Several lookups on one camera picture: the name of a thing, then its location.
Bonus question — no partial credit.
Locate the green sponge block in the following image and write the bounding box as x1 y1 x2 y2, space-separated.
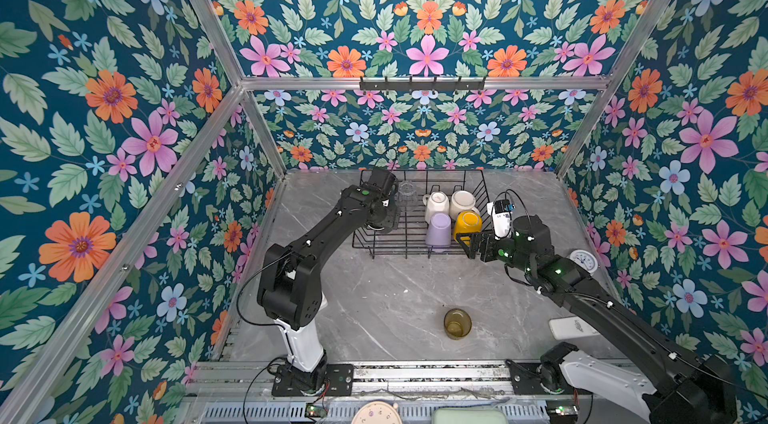
431 407 508 424

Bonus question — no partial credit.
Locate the black mug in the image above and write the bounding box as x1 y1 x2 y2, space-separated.
378 207 401 234

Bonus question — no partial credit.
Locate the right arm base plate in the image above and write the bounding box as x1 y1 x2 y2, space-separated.
504 359 591 395

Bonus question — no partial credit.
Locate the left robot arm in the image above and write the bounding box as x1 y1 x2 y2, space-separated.
256 168 399 375

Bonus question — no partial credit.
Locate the black hook rail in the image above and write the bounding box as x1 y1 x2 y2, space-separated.
358 76 486 93

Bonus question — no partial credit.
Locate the round beige plate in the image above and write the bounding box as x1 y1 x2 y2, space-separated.
351 401 403 424

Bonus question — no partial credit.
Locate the black wire dish rack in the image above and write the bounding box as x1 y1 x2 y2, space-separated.
352 170 492 258

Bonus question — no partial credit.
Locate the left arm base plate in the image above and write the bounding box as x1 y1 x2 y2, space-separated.
271 364 355 397

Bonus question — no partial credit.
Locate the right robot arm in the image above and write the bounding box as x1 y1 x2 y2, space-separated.
457 216 737 423

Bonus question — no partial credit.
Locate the lilac plastic cup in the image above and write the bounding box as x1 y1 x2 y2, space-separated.
425 213 452 253

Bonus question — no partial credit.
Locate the cream white octagonal mug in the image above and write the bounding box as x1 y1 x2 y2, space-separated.
422 191 450 224

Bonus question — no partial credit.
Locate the yellow plastic mug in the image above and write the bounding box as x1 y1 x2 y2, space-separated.
453 209 483 242

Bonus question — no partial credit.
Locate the small white alarm clock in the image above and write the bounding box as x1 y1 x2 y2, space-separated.
569 249 599 275

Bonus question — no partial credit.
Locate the aluminium front rail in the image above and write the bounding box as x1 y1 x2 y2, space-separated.
188 353 655 398

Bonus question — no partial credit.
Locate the white box right side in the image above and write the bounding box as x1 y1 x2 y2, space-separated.
548 316 600 341

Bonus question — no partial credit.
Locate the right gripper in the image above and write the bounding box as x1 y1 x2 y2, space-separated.
455 226 535 277

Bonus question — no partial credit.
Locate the white mug red interior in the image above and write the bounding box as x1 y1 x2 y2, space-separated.
449 190 478 221

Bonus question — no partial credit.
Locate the olive tinted glass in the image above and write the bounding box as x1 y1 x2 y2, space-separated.
443 308 473 340

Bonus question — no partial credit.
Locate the clear glass cup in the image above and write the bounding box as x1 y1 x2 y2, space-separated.
397 180 418 208

